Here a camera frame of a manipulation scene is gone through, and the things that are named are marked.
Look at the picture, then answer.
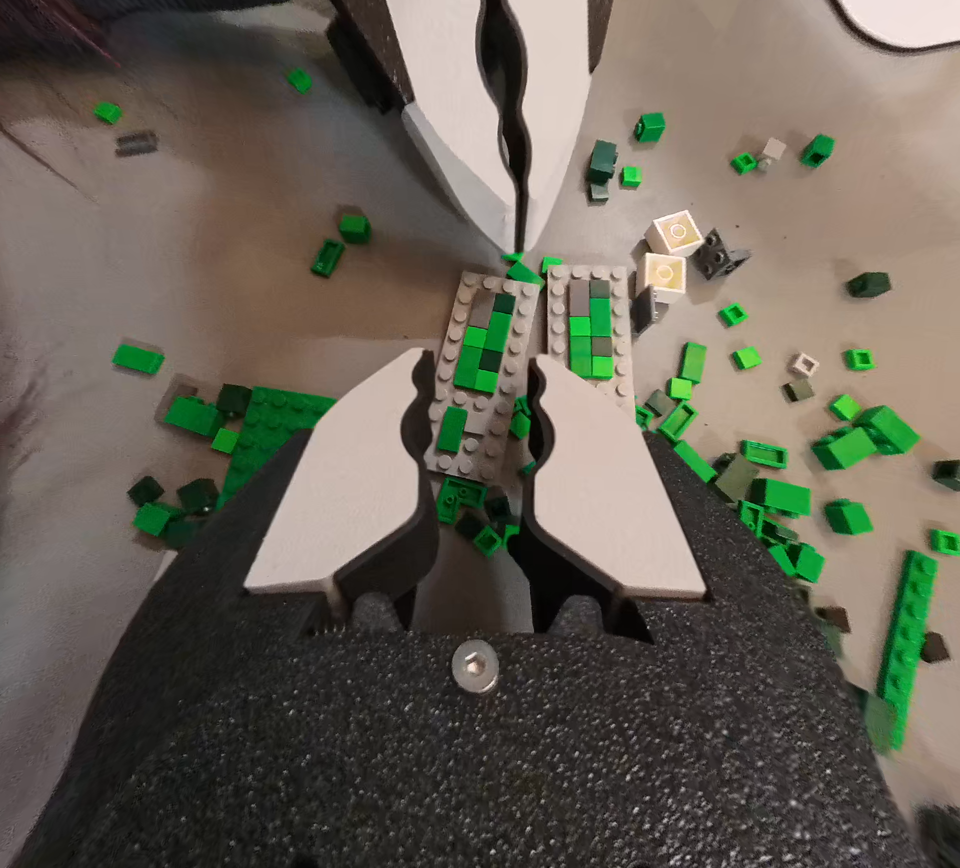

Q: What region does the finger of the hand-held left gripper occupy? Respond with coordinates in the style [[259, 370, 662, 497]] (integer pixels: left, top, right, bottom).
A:
[[487, 0, 594, 252], [358, 0, 522, 252]]

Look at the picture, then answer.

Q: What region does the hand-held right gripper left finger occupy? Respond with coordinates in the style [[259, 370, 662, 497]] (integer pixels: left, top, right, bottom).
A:
[[242, 347, 442, 617]]

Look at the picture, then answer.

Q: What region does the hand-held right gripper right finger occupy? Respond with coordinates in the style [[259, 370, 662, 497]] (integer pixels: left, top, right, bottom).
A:
[[521, 355, 711, 621]]

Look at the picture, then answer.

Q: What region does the grey plate with green tiles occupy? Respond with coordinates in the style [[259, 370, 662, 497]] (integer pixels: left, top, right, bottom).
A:
[[423, 270, 543, 486], [544, 264, 639, 410]]

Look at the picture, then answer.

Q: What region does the grey desk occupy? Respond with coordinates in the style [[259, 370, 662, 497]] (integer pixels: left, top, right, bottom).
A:
[[0, 0, 960, 868]]

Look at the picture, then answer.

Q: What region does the large green baseplate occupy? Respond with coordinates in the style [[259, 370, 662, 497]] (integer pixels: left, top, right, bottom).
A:
[[216, 385, 339, 509]]

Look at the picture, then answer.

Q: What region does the scattered green bricks pile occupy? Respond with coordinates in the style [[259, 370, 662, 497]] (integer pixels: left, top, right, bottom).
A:
[[93, 69, 960, 756]]

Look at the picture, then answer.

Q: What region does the dark grey sloped brick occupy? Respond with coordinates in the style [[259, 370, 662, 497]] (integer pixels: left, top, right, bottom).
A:
[[632, 286, 669, 336]]

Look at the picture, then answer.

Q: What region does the white square brick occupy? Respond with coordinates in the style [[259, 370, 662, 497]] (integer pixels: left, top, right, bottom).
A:
[[643, 210, 705, 259], [636, 253, 687, 306]]

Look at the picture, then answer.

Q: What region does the long green plate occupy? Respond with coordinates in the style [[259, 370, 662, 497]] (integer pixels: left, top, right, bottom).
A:
[[876, 550, 940, 728]]

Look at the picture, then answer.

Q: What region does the dark grey bracket brick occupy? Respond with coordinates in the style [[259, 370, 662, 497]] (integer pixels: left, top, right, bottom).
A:
[[693, 229, 753, 281]]

